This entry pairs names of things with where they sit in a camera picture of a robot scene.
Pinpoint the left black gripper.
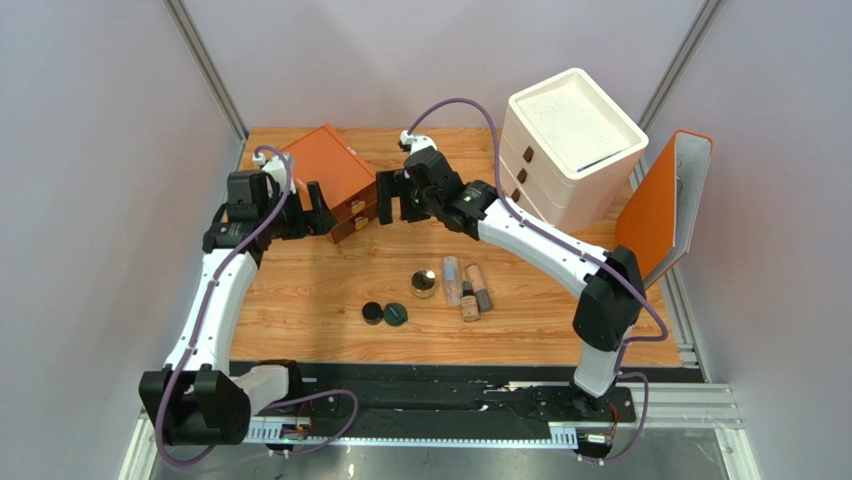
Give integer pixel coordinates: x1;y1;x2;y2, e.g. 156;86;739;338
259;181;338;241

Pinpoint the orange drawer box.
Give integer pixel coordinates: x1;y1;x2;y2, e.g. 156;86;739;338
283;124;377;244

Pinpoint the clear blue-label bottle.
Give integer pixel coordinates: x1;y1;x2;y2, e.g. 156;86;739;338
442;256;463;307

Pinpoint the beige tube grey cap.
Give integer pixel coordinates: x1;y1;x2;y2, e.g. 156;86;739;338
465;263;494;312

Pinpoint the small foundation bottle black cap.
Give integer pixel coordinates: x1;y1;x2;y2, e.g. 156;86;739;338
460;280;480;322

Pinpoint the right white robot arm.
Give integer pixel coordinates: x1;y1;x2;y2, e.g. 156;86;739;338
376;132;647;398

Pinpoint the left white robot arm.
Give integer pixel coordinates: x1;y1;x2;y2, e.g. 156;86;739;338
139;146;334;446

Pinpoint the gold round jar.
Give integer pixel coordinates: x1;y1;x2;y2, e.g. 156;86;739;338
410;269;437;299

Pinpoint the black round compact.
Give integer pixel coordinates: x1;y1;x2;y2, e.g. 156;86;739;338
361;302;384;325

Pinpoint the dark green round compact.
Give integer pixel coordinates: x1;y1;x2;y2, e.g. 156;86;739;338
383;302;409;327

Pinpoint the white three-drawer cabinet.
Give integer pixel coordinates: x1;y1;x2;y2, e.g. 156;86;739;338
499;68;648;233

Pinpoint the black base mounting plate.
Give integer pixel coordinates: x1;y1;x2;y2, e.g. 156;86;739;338
268;362;639;441

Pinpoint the orange binder folder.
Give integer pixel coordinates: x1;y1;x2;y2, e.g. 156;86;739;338
615;130;714;287

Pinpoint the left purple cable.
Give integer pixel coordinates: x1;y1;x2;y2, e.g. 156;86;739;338
154;144;359;469

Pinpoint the purple cable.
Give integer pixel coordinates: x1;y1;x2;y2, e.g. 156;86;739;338
154;144;359;469
407;97;670;465

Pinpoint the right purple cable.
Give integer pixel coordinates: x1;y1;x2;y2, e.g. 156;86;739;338
407;97;670;465

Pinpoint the aluminium frame rail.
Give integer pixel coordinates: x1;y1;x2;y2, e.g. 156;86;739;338
118;382;760;479

